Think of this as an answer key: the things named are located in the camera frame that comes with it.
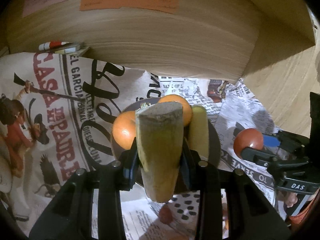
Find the yellow corn piece front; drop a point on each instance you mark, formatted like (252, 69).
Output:
(159, 137)

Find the large orange with sticker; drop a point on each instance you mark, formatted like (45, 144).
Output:
(124, 129)

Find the dark round plate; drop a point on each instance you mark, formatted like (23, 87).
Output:
(214, 144)

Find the newspaper print cloth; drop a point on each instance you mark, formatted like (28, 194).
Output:
(57, 114)

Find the red apple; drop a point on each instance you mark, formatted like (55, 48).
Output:
(251, 138)

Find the yellow corn piece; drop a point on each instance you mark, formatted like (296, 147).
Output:
(198, 137)
(159, 137)

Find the red white marker pen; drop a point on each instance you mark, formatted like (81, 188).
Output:
(51, 45)

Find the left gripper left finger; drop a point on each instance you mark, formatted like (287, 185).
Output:
(88, 204)

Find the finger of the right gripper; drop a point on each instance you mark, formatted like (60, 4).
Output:
(278, 140)
(270, 161)

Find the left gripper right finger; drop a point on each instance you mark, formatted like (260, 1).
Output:
(232, 194)

